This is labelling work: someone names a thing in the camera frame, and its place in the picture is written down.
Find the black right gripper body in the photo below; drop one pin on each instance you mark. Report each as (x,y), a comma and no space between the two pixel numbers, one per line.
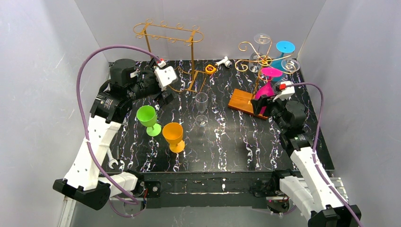
(261,106)

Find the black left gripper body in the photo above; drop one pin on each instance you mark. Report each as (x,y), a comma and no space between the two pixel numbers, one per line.
(157,92)

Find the magenta plastic wine glass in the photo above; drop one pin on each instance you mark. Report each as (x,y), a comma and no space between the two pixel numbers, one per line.
(267,74)

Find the green plastic wine glass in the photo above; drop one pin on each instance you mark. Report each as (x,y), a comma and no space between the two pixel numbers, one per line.
(148,117)

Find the orange plastic wine glass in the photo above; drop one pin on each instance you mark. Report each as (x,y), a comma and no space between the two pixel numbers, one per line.
(173,134)

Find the clear wine glass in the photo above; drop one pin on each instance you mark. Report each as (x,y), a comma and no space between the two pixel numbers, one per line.
(262,43)
(201,102)
(290,66)

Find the blue plastic wine glass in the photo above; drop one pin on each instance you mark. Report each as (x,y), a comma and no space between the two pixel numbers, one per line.
(285,48)

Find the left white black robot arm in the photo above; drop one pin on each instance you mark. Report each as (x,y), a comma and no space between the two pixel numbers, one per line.
(86,181)

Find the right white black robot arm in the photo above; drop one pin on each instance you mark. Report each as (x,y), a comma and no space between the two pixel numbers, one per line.
(319,201)

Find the gold rectangular hanging rack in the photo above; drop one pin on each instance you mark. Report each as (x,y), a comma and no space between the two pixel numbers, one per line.
(178,41)

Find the white pipe fitting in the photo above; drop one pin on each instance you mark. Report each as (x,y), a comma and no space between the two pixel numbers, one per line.
(225,61)

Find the yellow tape measure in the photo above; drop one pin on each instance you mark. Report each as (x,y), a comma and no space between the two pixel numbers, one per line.
(210,69)

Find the black bit strip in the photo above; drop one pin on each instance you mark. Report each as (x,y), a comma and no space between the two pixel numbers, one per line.
(119,152)

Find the silver wrench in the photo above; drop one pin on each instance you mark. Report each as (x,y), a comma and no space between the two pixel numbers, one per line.
(112,161)

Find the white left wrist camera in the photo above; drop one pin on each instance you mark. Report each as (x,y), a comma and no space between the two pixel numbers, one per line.
(165,75)

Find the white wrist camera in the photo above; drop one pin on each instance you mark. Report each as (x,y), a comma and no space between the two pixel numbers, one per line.
(283,90)
(165,75)

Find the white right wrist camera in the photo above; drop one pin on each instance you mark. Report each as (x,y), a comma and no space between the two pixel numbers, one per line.
(283,90)

